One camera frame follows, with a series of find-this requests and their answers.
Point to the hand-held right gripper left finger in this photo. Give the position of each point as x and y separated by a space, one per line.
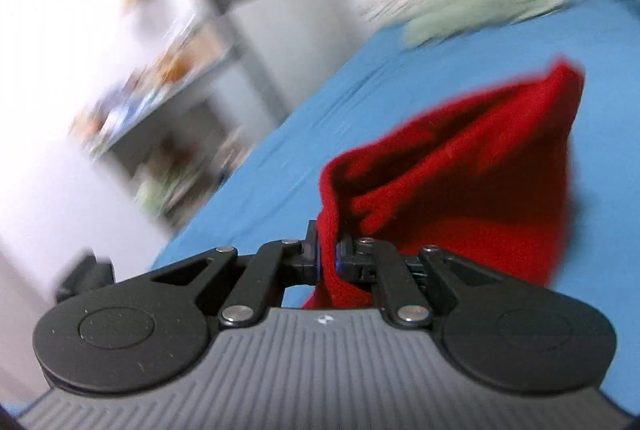
260 280

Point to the white and grey wardrobe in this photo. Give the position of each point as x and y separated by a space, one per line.
260 10

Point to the bed with blue sheet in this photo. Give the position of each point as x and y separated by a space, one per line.
280 160

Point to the white shelf desk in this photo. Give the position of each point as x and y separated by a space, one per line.
165 120

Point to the green pillow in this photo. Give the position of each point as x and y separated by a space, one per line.
480 15

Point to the red knit sweater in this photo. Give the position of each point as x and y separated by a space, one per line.
465 180

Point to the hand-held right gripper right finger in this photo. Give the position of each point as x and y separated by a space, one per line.
400 280

